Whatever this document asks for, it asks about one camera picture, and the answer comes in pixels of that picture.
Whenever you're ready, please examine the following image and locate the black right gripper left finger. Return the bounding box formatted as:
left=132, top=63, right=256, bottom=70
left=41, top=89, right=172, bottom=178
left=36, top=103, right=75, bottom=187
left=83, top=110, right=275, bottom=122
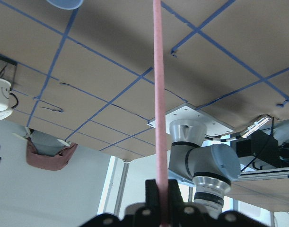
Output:
left=145, top=179, right=160, bottom=214

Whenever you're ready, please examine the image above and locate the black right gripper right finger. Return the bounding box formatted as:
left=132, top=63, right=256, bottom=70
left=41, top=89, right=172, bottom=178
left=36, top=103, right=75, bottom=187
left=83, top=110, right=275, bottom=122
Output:
left=168, top=179, right=184, bottom=213

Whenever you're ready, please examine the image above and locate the pink chopstick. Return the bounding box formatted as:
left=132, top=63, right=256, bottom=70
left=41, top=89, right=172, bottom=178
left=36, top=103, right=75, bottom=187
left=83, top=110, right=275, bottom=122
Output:
left=153, top=0, right=169, bottom=227

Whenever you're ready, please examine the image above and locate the light blue cup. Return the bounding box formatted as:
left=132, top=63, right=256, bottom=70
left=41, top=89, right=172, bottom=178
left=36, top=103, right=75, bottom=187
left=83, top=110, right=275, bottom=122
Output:
left=47, top=0, right=84, bottom=10

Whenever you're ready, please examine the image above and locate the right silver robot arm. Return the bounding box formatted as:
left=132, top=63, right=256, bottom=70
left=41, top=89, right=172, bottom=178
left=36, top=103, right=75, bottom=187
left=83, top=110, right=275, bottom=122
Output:
left=156, top=119, right=241, bottom=219

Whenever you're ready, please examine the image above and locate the pink cloth bag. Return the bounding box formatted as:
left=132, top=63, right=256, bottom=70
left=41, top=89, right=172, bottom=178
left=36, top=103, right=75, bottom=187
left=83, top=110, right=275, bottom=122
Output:
left=25, top=129, right=78, bottom=171

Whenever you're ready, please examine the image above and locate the white mug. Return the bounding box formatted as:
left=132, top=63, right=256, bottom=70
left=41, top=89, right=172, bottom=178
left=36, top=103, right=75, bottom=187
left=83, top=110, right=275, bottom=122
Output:
left=0, top=79, right=13, bottom=121

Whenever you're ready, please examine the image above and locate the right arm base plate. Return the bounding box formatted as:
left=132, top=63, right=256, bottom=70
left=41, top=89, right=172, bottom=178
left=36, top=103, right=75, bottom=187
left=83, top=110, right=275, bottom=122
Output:
left=165, top=103, right=234, bottom=146

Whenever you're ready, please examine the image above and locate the black wire mug rack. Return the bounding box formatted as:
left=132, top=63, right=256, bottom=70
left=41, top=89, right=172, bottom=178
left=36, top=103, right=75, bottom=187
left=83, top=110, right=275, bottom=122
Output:
left=0, top=52, right=19, bottom=110

